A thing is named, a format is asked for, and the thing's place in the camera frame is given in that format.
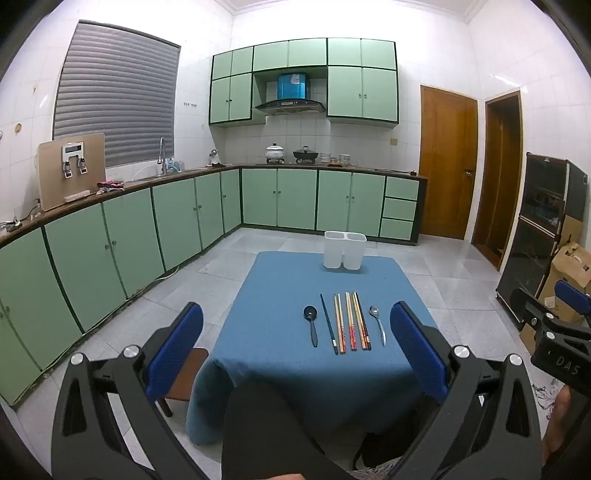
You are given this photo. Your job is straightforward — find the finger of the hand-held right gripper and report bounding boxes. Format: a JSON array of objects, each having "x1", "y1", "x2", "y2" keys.
[
  {"x1": 554, "y1": 279, "x2": 591, "y2": 319},
  {"x1": 512, "y1": 287, "x2": 557, "y2": 330}
]

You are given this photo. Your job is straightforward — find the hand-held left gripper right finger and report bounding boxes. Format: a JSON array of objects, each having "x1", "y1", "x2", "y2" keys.
[{"x1": 389, "y1": 301, "x2": 543, "y2": 480}]

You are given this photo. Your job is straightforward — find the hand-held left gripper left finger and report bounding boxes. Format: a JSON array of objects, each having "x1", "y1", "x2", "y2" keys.
[{"x1": 51, "y1": 301, "x2": 206, "y2": 480}]

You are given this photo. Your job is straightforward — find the silver metal spoon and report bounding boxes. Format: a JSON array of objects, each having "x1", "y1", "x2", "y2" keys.
[{"x1": 369, "y1": 305, "x2": 387, "y2": 347}]

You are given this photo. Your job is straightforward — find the dark brown chopstick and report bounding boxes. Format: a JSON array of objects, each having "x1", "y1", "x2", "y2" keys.
[{"x1": 355, "y1": 292, "x2": 372, "y2": 350}]

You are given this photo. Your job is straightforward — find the wooden chopstick red end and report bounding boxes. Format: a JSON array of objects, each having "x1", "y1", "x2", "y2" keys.
[
  {"x1": 346, "y1": 292, "x2": 356, "y2": 352},
  {"x1": 349, "y1": 292, "x2": 359, "y2": 351}
]

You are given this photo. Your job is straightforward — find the dark blue chopstick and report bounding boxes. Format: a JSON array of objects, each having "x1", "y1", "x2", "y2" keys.
[{"x1": 320, "y1": 294, "x2": 339, "y2": 355}]

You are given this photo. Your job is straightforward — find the black spoon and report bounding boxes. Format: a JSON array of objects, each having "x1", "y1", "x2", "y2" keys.
[{"x1": 303, "y1": 305, "x2": 320, "y2": 348}]

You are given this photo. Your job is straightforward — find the white two-compartment utensil holder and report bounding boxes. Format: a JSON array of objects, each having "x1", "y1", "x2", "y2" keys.
[{"x1": 323, "y1": 231, "x2": 368, "y2": 271}]

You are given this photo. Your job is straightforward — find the person's right hand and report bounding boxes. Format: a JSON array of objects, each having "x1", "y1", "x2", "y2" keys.
[{"x1": 541, "y1": 385, "x2": 575, "y2": 462}]

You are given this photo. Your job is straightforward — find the cardboard box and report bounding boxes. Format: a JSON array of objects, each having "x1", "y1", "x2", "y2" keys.
[{"x1": 521, "y1": 215, "x2": 591, "y2": 352}]

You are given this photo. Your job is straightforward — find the brown wooden stool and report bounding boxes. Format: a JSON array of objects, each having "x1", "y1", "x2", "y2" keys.
[{"x1": 157, "y1": 347, "x2": 209, "y2": 417}]

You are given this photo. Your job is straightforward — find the black glass-front cabinet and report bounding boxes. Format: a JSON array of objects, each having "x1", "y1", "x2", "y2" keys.
[{"x1": 496, "y1": 152, "x2": 589, "y2": 319}]

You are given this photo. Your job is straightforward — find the green kitchen base cabinets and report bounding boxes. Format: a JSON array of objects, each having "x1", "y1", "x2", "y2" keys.
[{"x1": 0, "y1": 165, "x2": 428, "y2": 407}]

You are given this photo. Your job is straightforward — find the person's black trouser leg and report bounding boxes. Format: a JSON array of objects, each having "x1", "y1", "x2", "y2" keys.
[{"x1": 221, "y1": 378, "x2": 356, "y2": 480}]

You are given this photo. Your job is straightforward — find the wooden doorway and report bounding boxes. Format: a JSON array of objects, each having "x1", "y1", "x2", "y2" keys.
[{"x1": 471, "y1": 90, "x2": 525, "y2": 272}]

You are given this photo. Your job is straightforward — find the closed wooden door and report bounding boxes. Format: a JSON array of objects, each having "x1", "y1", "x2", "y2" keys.
[{"x1": 419, "y1": 84, "x2": 479, "y2": 241}]

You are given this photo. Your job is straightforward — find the beige water dispenser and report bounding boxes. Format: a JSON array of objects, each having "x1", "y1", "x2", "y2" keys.
[{"x1": 37, "y1": 133, "x2": 106, "y2": 212}]

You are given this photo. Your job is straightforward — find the grey window roller shutter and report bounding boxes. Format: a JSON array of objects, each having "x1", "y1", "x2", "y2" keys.
[{"x1": 52, "y1": 20, "x2": 182, "y2": 168}]

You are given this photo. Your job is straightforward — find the range hood with blue film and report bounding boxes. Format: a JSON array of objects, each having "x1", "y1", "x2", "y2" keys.
[{"x1": 255, "y1": 71, "x2": 326, "y2": 116}]

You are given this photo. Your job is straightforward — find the green upper wall cabinets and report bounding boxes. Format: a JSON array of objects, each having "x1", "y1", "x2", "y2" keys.
[{"x1": 209, "y1": 38, "x2": 399, "y2": 127}]

